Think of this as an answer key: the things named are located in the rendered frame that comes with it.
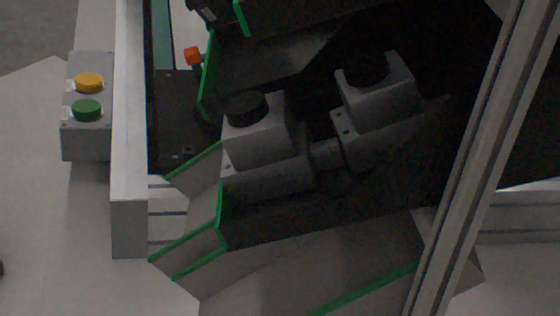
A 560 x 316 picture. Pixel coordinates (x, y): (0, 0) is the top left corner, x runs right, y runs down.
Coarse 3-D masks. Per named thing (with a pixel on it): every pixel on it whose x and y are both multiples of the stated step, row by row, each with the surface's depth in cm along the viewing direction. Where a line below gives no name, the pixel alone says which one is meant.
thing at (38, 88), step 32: (32, 64) 123; (64, 64) 124; (0, 96) 114; (32, 96) 115; (0, 128) 107; (32, 128) 108; (0, 160) 101; (32, 160) 102; (0, 192) 96; (32, 192) 97; (0, 224) 91; (32, 224) 92; (0, 256) 87; (32, 256) 88; (0, 288) 83; (32, 288) 84
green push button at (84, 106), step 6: (78, 102) 96; (84, 102) 96; (90, 102) 96; (96, 102) 96; (72, 108) 95; (78, 108) 95; (84, 108) 95; (90, 108) 95; (96, 108) 95; (72, 114) 95; (78, 114) 94; (84, 114) 94; (90, 114) 94; (96, 114) 95
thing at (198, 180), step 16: (192, 160) 76; (208, 160) 76; (176, 176) 78; (192, 176) 78; (208, 176) 78; (192, 192) 79; (208, 192) 78; (192, 208) 78; (208, 208) 76; (192, 224) 76; (208, 224) 65; (176, 240) 67; (192, 240) 66; (208, 240) 66; (160, 256) 67; (176, 256) 68; (192, 256) 67; (176, 272) 69
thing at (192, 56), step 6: (186, 48) 91; (192, 48) 91; (186, 54) 90; (192, 54) 90; (198, 54) 91; (204, 54) 92; (186, 60) 91; (192, 60) 91; (198, 60) 91; (204, 60) 91; (192, 66) 92; (198, 66) 92; (198, 72) 92; (198, 78) 93; (198, 84) 94
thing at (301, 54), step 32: (416, 0) 51; (224, 32) 67; (288, 32) 66; (320, 32) 64; (352, 32) 53; (384, 32) 53; (224, 64) 65; (256, 64) 63; (288, 64) 61; (320, 64) 55; (224, 96) 57; (288, 96) 57
